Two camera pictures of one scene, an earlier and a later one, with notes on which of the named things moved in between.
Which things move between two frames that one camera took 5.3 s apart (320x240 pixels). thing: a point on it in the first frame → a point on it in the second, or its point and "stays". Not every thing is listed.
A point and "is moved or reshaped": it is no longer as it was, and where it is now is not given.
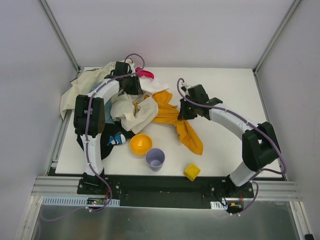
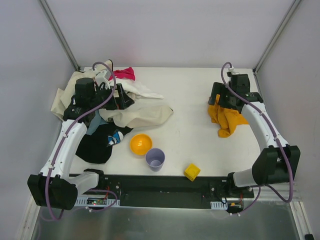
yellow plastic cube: (192, 172) stays
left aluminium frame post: (61, 36) stays
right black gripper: (186, 111) → (220, 97)
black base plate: (166, 192) stays
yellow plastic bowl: (140, 144) stays
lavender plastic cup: (155, 158) stays
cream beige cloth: (128, 110) is moved or reshaped
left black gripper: (132, 87) → (119, 97)
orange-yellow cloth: (168, 113) is moved or reshaped
